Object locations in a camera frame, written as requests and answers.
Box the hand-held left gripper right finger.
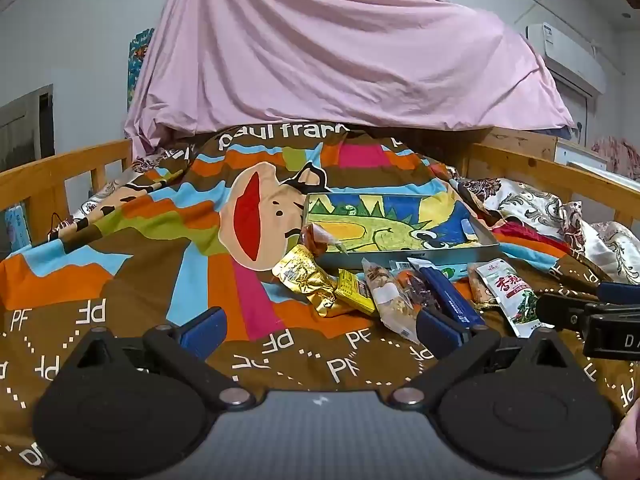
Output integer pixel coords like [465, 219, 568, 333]
[390, 308, 583, 410]

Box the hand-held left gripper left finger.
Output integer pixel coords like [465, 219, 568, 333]
[67, 306, 257, 411]

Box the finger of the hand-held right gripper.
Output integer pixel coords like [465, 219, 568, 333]
[536, 292, 640, 361]
[597, 281, 640, 306]

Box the blue snack packet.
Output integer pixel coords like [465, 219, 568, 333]
[407, 257, 483, 331]

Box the dark red snack packet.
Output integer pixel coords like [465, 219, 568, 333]
[395, 269, 443, 313]

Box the green and white snack packet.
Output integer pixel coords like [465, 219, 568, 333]
[475, 259, 543, 338]

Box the red print cracker packet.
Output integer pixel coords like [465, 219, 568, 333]
[467, 262, 501, 308]

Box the clear beige cracker packet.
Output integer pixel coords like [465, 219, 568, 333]
[361, 257, 423, 346]

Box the yellow snack packet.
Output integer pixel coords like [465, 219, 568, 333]
[334, 269, 377, 316]

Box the gold foil snack packet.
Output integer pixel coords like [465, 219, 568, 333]
[272, 245, 338, 318]

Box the dinosaur print tin box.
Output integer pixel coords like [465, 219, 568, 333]
[301, 191, 501, 264]

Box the orange-red snack packet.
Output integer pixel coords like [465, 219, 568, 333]
[300, 224, 351, 257]

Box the person's right hand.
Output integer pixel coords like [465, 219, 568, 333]
[601, 400, 640, 480]

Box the floral satin quilt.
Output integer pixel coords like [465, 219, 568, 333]
[450, 165, 640, 286]

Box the colourful printed blanket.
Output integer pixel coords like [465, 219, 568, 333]
[0, 122, 640, 480]

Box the pink floral cloth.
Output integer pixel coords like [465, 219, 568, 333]
[592, 136, 640, 181]

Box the white cabinet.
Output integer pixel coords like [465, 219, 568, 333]
[554, 140, 640, 181]

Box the wooden bed end panel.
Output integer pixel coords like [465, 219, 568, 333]
[480, 127, 558, 161]

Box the white door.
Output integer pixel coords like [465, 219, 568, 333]
[552, 77, 598, 151]

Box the light blue patterned cloth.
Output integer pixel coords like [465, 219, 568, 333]
[5, 205, 28, 251]

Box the white air conditioner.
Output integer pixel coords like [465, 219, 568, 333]
[525, 22, 606, 95]

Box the grey door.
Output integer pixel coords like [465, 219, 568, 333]
[0, 84, 55, 173]

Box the pink sheet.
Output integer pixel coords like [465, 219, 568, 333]
[124, 0, 576, 158]

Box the wooden bed frame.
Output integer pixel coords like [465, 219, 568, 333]
[467, 142, 640, 221]

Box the wooden bed rail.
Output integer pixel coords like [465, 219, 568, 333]
[0, 139, 133, 256]

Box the floral wall poster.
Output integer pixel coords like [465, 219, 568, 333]
[127, 28, 156, 111]

